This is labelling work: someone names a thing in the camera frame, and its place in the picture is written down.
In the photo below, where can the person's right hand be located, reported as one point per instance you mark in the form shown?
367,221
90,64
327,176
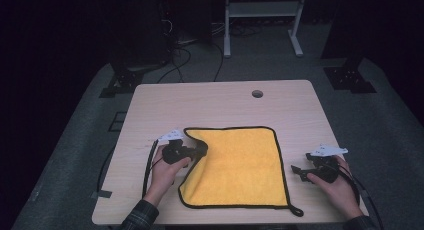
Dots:
345,193

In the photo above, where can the white metal stand frame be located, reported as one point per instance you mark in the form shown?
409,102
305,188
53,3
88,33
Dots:
227,40

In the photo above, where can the grey tape strip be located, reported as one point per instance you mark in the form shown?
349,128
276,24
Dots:
101,194
364,192

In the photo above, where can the person's left hand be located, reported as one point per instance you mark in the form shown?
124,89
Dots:
163,178

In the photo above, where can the yellow and dark grey towel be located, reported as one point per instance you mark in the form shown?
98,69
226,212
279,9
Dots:
240,170

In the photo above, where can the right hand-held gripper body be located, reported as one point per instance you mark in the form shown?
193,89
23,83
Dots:
328,171

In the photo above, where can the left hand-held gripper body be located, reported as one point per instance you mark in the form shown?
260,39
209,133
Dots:
175,153

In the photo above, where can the black metal stand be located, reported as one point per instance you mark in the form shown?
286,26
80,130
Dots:
125,80
348,78

